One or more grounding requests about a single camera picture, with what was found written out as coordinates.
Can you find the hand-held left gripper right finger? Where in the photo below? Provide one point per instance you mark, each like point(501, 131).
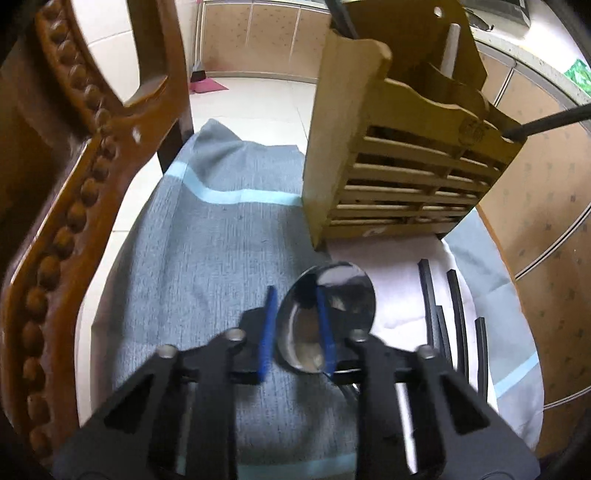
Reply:
point(325, 323)

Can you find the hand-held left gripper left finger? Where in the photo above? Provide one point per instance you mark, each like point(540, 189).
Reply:
point(268, 332)

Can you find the steel ladle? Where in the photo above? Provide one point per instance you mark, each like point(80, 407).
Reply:
point(346, 286)

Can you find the pile of black chopsticks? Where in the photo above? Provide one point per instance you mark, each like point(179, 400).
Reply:
point(455, 300)

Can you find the wooden utensil holder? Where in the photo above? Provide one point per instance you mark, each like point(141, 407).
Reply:
point(397, 115)

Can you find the plaid printed cloth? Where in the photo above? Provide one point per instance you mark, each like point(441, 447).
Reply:
point(207, 240)

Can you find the carved wooden chair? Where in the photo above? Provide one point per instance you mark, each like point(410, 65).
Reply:
point(60, 221)

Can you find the pink floor mat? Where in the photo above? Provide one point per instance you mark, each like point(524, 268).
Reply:
point(207, 86)

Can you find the speckled kitchen countertop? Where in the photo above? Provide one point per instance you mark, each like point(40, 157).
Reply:
point(531, 64)

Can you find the green plastic bag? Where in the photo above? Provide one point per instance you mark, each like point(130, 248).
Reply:
point(579, 76)

